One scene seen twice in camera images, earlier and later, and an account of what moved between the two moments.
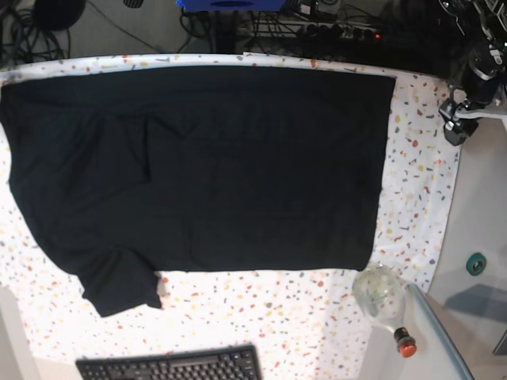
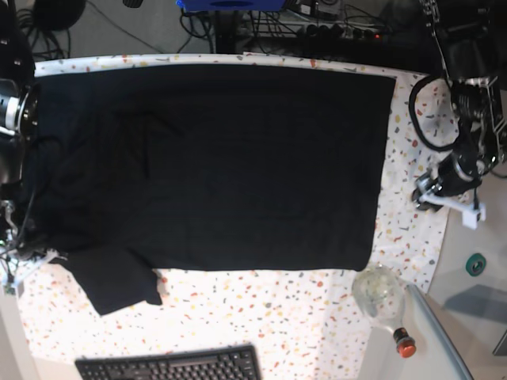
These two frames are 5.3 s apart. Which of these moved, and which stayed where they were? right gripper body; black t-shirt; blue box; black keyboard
Moved: right gripper body
Stayed: blue box; black keyboard; black t-shirt
